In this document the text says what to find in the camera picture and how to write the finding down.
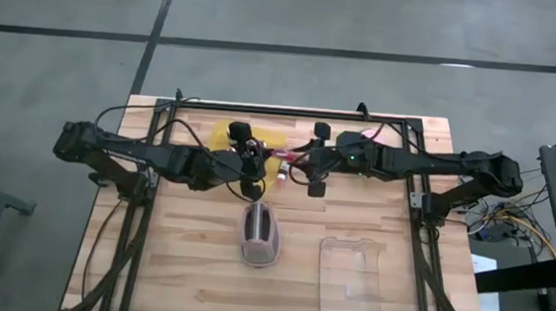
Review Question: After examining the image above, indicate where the black aluminium table frame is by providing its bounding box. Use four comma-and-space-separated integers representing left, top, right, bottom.
66, 89, 494, 311

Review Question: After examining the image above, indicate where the white paper sheet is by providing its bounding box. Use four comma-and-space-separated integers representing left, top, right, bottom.
466, 254, 506, 311

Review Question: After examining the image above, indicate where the red-brown cable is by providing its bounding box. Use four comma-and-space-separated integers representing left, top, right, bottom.
79, 193, 130, 308

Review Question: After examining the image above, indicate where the yellow translucent plastic bin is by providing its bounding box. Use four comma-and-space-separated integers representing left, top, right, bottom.
205, 119, 290, 190

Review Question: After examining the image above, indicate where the black cart crossbar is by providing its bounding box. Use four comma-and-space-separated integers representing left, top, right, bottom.
473, 252, 556, 300

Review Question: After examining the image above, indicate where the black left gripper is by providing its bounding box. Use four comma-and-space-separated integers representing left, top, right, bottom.
207, 119, 272, 204

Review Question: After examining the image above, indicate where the clear plastic container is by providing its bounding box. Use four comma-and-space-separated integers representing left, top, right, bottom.
313, 234, 393, 311

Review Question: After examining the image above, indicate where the floor cable bundle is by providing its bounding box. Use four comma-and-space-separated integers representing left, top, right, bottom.
463, 209, 556, 260

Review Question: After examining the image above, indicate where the orange donut with pink frosting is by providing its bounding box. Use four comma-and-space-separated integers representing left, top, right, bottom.
358, 126, 387, 144

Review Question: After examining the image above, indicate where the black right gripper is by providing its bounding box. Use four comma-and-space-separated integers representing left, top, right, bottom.
300, 120, 345, 200

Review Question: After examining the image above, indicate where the pink and grey toaster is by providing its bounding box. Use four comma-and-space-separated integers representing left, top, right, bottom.
237, 199, 285, 269

